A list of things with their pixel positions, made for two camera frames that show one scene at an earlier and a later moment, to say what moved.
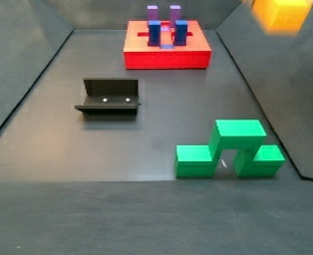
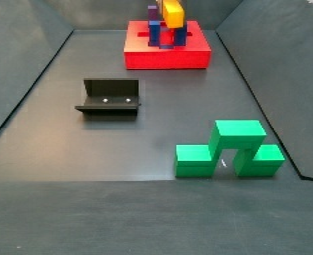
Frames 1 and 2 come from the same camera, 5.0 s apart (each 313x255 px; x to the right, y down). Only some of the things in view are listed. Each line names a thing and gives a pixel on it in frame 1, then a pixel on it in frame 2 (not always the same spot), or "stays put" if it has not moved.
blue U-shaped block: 181,34 stays put
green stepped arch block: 234,134 stays put
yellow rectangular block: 282,16 → 174,14
